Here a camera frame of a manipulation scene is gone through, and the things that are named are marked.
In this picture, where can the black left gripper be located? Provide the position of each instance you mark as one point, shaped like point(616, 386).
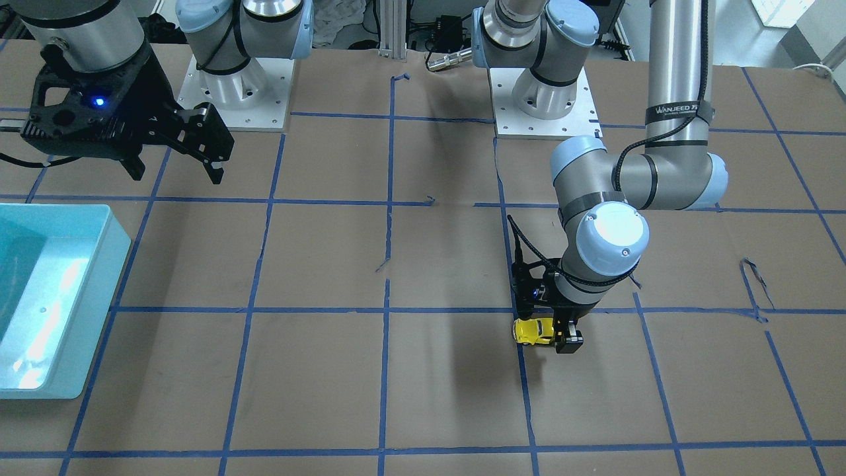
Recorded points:
point(567, 334)

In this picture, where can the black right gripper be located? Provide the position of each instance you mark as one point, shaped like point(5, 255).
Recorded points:
point(156, 114)

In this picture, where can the yellow toy beetle car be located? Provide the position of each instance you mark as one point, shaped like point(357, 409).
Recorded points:
point(536, 330)

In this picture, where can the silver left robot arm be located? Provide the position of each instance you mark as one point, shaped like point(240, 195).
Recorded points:
point(601, 195)

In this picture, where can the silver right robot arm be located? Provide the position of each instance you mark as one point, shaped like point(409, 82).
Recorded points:
point(224, 36)

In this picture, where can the light blue plastic bin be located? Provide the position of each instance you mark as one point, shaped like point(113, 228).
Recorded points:
point(60, 266)

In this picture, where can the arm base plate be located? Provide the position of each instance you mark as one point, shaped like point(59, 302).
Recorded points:
point(525, 108)
point(255, 99)

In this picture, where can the aluminium frame post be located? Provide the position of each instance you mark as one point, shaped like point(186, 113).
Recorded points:
point(393, 20)

